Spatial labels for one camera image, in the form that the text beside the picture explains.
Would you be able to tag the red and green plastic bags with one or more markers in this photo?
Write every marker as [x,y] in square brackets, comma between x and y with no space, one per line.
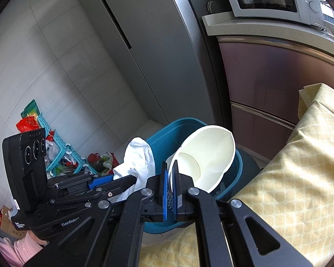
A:
[103,162]

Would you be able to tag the yellow checked tablecloth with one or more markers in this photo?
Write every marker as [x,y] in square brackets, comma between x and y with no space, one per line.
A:
[295,172]

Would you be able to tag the white tissue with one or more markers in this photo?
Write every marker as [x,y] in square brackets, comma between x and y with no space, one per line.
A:
[139,158]

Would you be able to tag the silver refrigerator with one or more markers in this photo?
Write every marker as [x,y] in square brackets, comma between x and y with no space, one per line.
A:
[161,47]

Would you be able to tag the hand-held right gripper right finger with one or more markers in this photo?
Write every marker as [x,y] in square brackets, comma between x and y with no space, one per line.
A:
[179,200]

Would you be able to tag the cardboard box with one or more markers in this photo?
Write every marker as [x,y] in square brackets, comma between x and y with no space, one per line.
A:
[8,222]

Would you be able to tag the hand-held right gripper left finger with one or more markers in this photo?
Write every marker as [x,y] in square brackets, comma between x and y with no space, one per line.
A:
[164,197]

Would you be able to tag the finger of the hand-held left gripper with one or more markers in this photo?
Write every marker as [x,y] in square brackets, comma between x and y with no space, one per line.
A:
[119,185]
[101,181]

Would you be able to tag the teal plastic basket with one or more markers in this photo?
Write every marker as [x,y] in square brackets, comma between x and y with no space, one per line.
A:
[72,155]

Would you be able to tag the dark grey round object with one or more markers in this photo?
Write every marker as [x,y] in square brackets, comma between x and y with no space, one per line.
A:
[250,164]

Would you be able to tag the teal plastic bin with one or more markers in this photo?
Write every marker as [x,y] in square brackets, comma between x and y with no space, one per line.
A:
[161,139]

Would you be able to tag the brown base cabinet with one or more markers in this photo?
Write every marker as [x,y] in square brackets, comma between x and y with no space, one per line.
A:
[267,83]

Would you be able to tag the blue dotted paper cup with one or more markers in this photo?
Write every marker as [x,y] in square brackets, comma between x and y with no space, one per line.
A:
[206,150]

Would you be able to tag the pink cloth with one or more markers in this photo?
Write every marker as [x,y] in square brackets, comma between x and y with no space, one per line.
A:
[14,253]

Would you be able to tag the green snack packet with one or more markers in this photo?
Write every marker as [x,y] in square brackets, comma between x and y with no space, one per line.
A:
[30,110]

